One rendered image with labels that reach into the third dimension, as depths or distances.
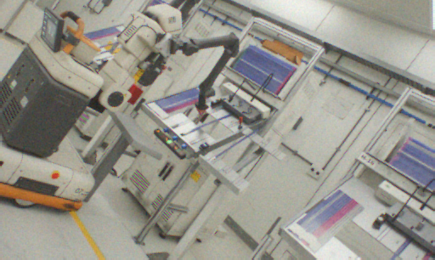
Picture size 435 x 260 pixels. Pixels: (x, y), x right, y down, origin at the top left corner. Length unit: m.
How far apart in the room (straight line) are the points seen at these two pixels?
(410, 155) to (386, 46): 2.24
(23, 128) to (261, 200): 2.95
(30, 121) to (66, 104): 0.18
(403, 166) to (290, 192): 1.93
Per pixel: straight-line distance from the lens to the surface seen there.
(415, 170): 2.49
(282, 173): 4.28
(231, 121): 2.78
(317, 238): 2.12
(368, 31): 4.69
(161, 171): 3.00
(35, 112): 1.98
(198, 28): 3.99
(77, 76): 1.95
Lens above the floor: 1.05
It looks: 1 degrees down
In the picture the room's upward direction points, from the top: 36 degrees clockwise
